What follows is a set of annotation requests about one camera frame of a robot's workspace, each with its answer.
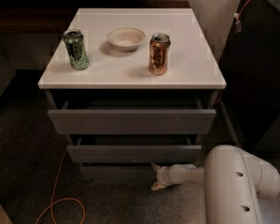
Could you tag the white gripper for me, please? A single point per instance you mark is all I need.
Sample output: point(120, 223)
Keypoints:
point(168, 175)

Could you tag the grey bottom drawer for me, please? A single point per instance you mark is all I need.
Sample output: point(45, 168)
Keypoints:
point(119, 173)

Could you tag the grey drawer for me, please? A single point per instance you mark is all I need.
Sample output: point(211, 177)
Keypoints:
point(119, 173)
point(133, 149)
point(133, 115)

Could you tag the orange drink can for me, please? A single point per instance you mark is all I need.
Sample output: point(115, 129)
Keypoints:
point(158, 53)

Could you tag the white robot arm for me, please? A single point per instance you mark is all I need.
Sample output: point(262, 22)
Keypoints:
point(234, 181)

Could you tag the grey middle drawer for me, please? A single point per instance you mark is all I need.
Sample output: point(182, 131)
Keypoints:
point(133, 149)

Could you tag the grey top drawer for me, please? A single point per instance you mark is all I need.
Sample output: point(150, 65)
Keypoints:
point(133, 115)

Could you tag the green drink can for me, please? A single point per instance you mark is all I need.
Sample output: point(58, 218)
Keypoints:
point(74, 42)

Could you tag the white paper bowl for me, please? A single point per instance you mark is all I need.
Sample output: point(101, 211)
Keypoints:
point(126, 39)

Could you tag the dark side cabinet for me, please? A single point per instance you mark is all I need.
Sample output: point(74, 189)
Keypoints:
point(250, 63)

